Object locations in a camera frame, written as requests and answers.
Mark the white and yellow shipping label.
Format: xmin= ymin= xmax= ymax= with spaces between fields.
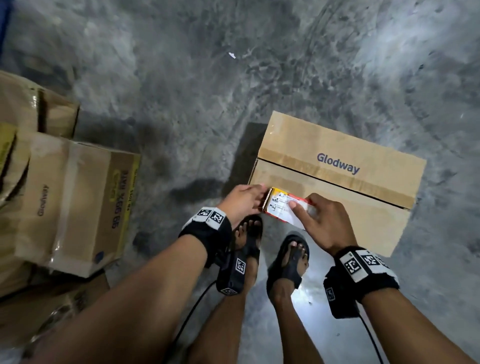
xmin=262 ymin=187 xmax=318 ymax=230

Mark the person's left hand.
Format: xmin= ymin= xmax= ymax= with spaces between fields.
xmin=218 ymin=183 xmax=270 ymax=229

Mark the person's leg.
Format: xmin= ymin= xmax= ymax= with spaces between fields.
xmin=186 ymin=219 xmax=263 ymax=364
xmin=268 ymin=241 xmax=325 ymax=364

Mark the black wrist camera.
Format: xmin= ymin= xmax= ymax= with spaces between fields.
xmin=215 ymin=250 xmax=247 ymax=297
xmin=323 ymin=265 xmax=361 ymax=320

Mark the person's right forearm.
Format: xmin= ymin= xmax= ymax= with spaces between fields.
xmin=361 ymin=286 xmax=478 ymax=364

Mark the black right sandal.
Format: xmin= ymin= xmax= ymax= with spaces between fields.
xmin=266 ymin=233 xmax=311 ymax=290

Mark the black marker band, wrist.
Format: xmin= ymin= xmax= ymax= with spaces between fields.
xmin=178 ymin=206 xmax=233 ymax=269
xmin=333 ymin=245 xmax=400 ymax=304

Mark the person's left leg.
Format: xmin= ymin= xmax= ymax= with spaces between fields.
xmin=186 ymin=219 xmax=263 ymax=364

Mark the sealed brown cardboard box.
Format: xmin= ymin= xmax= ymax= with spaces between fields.
xmin=248 ymin=110 xmax=427 ymax=258

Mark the blue object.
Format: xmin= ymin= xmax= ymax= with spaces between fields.
xmin=0 ymin=0 xmax=13 ymax=57

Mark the flattened brown cardboard box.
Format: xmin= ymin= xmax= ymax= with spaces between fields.
xmin=0 ymin=270 xmax=110 ymax=351

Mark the black sandal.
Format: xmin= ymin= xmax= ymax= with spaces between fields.
xmin=266 ymin=233 xmax=311 ymax=290
xmin=228 ymin=214 xmax=264 ymax=265

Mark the black camera cable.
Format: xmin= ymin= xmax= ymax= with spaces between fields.
xmin=173 ymin=280 xmax=219 ymax=351
xmin=357 ymin=314 xmax=385 ymax=364

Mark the person's right leg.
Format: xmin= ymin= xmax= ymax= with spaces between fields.
xmin=268 ymin=241 xmax=325 ymax=364

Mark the black marker band, right wrist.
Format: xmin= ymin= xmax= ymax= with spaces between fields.
xmin=333 ymin=245 xmax=400 ymax=304

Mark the person's left forearm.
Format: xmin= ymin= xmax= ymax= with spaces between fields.
xmin=22 ymin=234 xmax=209 ymax=364

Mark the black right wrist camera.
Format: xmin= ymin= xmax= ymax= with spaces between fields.
xmin=323 ymin=265 xmax=361 ymax=320

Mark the person's right hand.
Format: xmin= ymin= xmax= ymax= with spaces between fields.
xmin=288 ymin=193 xmax=358 ymax=257

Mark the taped cardboard box, yellow print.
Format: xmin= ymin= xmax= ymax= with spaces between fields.
xmin=14 ymin=131 xmax=142 ymax=279

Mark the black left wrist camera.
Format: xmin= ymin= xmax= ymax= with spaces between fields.
xmin=215 ymin=250 xmax=247 ymax=297

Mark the black marker band, left wrist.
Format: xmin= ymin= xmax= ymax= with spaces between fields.
xmin=178 ymin=206 xmax=233 ymax=269

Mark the black left sandal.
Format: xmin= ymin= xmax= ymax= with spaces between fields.
xmin=228 ymin=214 xmax=264 ymax=265

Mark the black left camera cable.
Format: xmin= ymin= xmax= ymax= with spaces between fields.
xmin=173 ymin=280 xmax=219 ymax=351

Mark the crumpled brown cardboard box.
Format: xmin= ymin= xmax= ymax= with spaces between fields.
xmin=0 ymin=70 xmax=81 ymax=140

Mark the black right camera cable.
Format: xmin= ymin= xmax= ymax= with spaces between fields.
xmin=357 ymin=314 xmax=385 ymax=364

